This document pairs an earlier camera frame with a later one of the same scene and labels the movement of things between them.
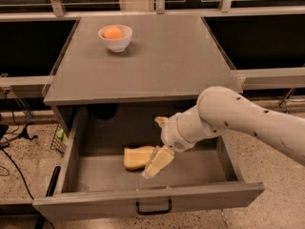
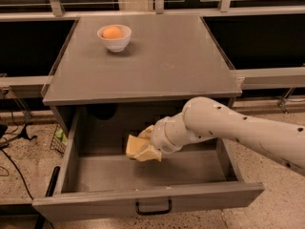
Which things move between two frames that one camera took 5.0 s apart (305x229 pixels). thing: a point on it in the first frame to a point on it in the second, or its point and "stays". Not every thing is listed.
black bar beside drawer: (53, 181) stays
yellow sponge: (137, 158) to (134, 144)
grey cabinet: (170, 58) stays
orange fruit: (112, 32) stays
